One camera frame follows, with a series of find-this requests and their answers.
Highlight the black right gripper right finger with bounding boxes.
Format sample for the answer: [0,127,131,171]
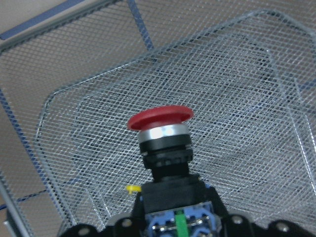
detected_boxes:
[206,187,315,237]

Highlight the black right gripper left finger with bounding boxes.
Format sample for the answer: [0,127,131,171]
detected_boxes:
[58,187,146,237]

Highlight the red emergency stop button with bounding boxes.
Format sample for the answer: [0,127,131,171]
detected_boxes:
[127,105,221,237]

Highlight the wire mesh shelf rack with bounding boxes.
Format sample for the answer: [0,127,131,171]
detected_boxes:
[0,0,316,237]

